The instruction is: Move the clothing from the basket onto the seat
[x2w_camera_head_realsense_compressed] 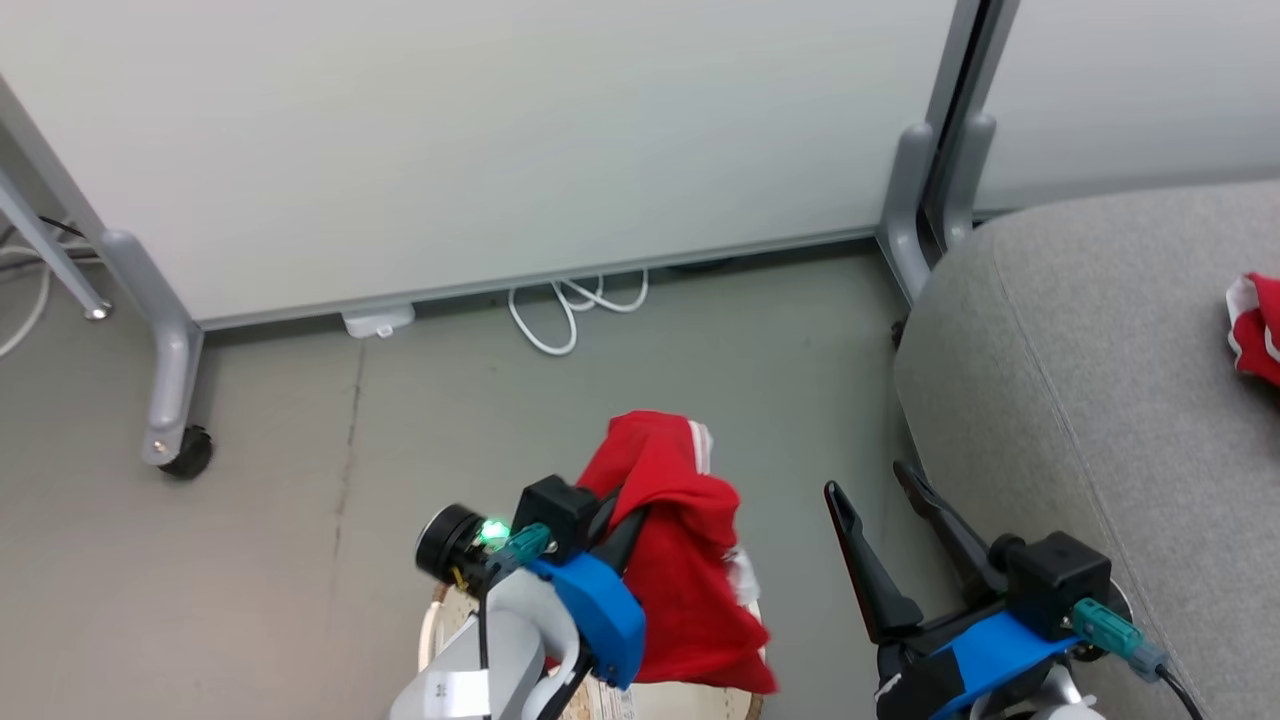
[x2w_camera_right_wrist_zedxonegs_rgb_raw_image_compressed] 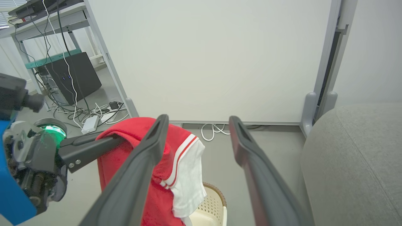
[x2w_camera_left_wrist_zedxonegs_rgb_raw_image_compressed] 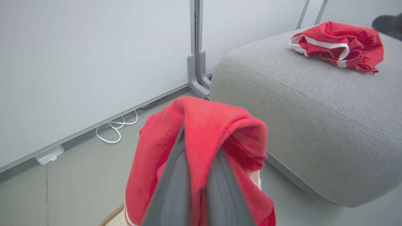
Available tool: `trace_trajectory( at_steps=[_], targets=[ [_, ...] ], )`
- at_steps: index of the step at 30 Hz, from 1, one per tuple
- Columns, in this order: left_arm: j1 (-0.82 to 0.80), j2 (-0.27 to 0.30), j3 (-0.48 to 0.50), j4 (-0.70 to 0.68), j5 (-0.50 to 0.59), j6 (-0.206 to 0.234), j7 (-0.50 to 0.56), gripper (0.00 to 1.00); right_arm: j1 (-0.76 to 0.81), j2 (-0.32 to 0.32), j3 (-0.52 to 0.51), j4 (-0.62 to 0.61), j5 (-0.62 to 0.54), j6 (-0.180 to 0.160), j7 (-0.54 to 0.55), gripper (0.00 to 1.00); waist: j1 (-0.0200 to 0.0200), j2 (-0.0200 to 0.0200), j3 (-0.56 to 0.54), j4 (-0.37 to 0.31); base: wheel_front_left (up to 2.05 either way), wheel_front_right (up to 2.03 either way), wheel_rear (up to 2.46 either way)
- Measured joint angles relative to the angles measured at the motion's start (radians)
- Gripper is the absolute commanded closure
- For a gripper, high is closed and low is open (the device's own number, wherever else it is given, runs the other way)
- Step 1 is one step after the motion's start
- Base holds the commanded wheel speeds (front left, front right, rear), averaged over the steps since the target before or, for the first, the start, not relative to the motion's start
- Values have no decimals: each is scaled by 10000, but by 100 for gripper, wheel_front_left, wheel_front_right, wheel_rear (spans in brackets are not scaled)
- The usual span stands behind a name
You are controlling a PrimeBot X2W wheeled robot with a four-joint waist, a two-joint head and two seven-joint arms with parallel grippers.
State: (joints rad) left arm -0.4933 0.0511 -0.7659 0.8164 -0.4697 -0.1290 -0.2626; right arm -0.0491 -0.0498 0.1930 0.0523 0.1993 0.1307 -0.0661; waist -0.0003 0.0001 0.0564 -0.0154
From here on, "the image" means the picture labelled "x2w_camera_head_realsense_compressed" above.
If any beige perforated laundry basket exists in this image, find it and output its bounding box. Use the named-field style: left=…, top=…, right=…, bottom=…
left=416, top=584, right=767, bottom=720

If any red garment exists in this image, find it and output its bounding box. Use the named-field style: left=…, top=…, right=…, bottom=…
left=574, top=410, right=780, bottom=697
left=1225, top=272, right=1280, bottom=390

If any grey partition leg with caster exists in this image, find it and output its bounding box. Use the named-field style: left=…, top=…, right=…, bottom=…
left=99, top=229, right=207, bottom=469

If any teal left camera connector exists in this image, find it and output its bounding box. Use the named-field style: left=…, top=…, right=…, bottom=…
left=488, top=521, right=557, bottom=579

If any large white partition board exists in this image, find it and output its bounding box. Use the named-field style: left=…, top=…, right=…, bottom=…
left=0, top=0, right=963, bottom=328

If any teal right camera connector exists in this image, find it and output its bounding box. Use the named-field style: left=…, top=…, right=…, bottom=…
left=1071, top=598, right=1170, bottom=684

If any teal camera connector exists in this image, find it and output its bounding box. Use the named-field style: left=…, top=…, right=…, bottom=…
left=488, top=521, right=557, bottom=579
left=1071, top=598, right=1170, bottom=684

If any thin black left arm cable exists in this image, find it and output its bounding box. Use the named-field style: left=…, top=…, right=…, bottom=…
left=476, top=596, right=493, bottom=720

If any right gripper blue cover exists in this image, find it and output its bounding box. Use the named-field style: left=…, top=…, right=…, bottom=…
left=823, top=459, right=1086, bottom=720

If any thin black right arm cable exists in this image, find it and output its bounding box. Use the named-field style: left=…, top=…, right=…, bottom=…
left=1155, top=668, right=1213, bottom=720

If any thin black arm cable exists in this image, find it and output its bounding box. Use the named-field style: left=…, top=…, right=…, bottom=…
left=1155, top=668, right=1213, bottom=720
left=476, top=596, right=493, bottom=720

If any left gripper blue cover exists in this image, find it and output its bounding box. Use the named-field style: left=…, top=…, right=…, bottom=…
left=526, top=488, right=652, bottom=692

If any grey metal table leg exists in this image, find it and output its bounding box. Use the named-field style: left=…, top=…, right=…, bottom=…
left=0, top=168, right=112, bottom=323

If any long white floor cable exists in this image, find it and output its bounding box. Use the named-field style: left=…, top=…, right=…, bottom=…
left=0, top=244, right=103, bottom=360

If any grey fabric sofa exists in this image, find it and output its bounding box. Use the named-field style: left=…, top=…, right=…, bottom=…
left=892, top=180, right=1280, bottom=720

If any narrow white partition board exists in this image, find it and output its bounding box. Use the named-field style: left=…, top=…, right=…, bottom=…
left=972, top=0, right=1280, bottom=214

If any coiled white cable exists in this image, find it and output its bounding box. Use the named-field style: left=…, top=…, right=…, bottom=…
left=506, top=267, right=652, bottom=358

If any white power adapter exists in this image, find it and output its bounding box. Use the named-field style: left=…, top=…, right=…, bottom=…
left=340, top=304, right=417, bottom=341

